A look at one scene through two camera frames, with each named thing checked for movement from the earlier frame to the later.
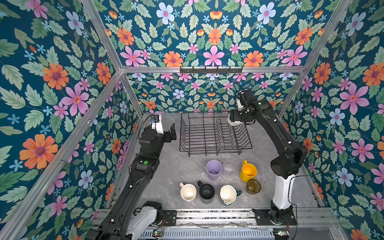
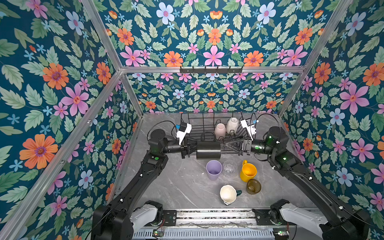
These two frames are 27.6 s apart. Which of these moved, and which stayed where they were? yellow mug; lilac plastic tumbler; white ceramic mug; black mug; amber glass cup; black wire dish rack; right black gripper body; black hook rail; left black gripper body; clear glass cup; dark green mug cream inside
Moved: left black gripper body; right black gripper body; black mug; white ceramic mug
Stayed: clear glass cup; amber glass cup; black hook rail; yellow mug; lilac plastic tumbler; black wire dish rack; dark green mug cream inside
